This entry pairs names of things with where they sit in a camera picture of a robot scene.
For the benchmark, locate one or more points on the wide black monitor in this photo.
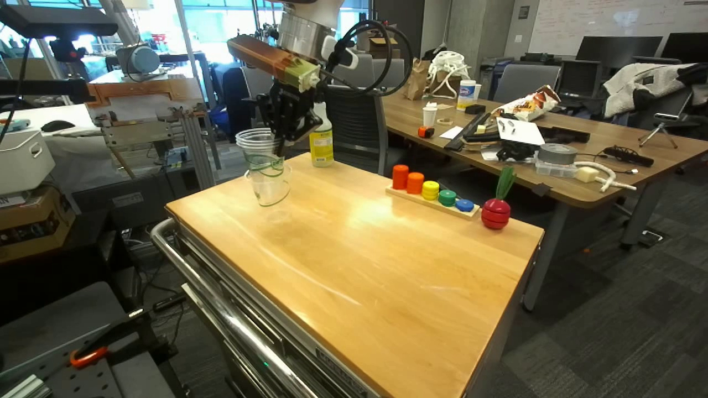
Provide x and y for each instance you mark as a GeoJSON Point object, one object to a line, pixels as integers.
{"type": "Point", "coordinates": [620, 48]}

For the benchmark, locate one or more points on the blue toy cylinder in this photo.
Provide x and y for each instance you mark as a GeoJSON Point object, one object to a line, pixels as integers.
{"type": "Point", "coordinates": [464, 204]}

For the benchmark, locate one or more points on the office chair with jacket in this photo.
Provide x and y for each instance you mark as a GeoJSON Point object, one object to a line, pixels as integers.
{"type": "Point", "coordinates": [688, 74]}

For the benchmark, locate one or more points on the white blue container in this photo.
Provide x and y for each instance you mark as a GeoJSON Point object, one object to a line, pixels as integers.
{"type": "Point", "coordinates": [468, 92]}

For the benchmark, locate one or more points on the white paper sheet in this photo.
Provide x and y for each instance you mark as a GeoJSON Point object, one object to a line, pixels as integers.
{"type": "Point", "coordinates": [520, 130]}

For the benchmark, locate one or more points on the green toy cylinder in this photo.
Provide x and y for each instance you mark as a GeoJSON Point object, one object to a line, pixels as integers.
{"type": "Point", "coordinates": [447, 196]}

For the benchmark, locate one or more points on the orange green wrist camera bar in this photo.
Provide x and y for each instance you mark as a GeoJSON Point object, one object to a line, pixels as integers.
{"type": "Point", "coordinates": [273, 63]}

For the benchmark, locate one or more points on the red toy radish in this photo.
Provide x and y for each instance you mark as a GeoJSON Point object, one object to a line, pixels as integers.
{"type": "Point", "coordinates": [496, 212]}

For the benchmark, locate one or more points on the small black monitor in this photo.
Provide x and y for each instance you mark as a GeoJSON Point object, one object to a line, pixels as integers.
{"type": "Point", "coordinates": [579, 79]}

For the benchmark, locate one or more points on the brown office desk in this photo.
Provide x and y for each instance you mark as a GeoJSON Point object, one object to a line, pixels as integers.
{"type": "Point", "coordinates": [678, 157]}

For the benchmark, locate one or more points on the small white paper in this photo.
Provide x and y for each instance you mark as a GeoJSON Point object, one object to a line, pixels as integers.
{"type": "Point", "coordinates": [452, 132]}

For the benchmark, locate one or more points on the small desk tripod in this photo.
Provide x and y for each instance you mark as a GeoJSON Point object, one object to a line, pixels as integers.
{"type": "Point", "coordinates": [657, 126]}

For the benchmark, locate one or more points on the white toy cylinder tray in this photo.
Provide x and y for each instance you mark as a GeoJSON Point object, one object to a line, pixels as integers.
{"type": "Point", "coordinates": [471, 212]}

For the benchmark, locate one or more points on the black overhead shelf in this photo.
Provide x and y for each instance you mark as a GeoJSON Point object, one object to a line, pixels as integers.
{"type": "Point", "coordinates": [52, 19]}

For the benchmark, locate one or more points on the black computer mouse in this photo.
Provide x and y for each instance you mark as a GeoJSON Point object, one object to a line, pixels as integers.
{"type": "Point", "coordinates": [56, 126]}

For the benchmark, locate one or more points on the grey round container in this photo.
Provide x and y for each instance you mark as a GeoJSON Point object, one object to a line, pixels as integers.
{"type": "Point", "coordinates": [557, 157]}

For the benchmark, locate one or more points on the yellow toy cylinder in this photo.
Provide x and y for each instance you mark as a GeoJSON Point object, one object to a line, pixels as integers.
{"type": "Point", "coordinates": [429, 190]}

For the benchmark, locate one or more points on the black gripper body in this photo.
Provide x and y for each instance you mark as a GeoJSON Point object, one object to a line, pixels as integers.
{"type": "Point", "coordinates": [290, 111]}

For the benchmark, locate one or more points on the dark mesh office chair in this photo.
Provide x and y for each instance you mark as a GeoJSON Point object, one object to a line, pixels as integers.
{"type": "Point", "coordinates": [358, 124]}

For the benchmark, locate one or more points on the black clamp lever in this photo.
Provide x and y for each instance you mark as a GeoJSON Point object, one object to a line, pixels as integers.
{"type": "Point", "coordinates": [140, 332]}

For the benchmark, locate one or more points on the grey round device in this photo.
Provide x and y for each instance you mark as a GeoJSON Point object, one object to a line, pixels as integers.
{"type": "Point", "coordinates": [137, 60]}

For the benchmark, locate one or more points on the chip bag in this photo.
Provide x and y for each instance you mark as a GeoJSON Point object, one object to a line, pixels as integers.
{"type": "Point", "coordinates": [532, 102]}

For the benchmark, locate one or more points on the perforated metal platform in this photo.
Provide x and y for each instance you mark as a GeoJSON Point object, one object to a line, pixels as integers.
{"type": "Point", "coordinates": [52, 322]}

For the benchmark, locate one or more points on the small white bottle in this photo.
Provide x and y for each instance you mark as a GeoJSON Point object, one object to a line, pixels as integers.
{"type": "Point", "coordinates": [429, 115]}

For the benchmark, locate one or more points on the wooden workbench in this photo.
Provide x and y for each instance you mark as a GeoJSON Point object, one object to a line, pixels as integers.
{"type": "Point", "coordinates": [134, 88]}

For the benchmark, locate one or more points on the grey chair backrest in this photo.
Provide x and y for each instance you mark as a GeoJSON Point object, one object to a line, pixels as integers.
{"type": "Point", "coordinates": [522, 79]}

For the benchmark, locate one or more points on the brown paper bag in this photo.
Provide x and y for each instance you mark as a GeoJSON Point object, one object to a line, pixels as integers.
{"type": "Point", "coordinates": [416, 79]}

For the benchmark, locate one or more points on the long black bar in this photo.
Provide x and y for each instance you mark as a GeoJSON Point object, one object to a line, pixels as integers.
{"type": "Point", "coordinates": [468, 130]}

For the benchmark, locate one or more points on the cardboard box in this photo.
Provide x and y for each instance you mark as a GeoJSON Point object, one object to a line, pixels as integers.
{"type": "Point", "coordinates": [35, 222]}

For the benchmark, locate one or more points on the small orange black tool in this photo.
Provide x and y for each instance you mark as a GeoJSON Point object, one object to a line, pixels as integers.
{"type": "Point", "coordinates": [425, 132]}

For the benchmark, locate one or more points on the white yellow spray bottle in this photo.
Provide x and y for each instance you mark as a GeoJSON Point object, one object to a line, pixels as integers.
{"type": "Point", "coordinates": [321, 145]}

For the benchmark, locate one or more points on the white jacket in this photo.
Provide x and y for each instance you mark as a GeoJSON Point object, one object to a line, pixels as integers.
{"type": "Point", "coordinates": [643, 79]}

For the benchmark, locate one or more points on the flat black desk device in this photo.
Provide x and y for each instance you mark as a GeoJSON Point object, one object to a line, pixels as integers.
{"type": "Point", "coordinates": [626, 155]}

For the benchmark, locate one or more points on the red toy cylinder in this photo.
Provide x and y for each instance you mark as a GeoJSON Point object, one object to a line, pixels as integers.
{"type": "Point", "coordinates": [401, 176]}

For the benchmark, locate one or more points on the white plastic bin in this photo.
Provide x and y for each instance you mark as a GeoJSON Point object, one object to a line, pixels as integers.
{"type": "Point", "coordinates": [23, 161]}

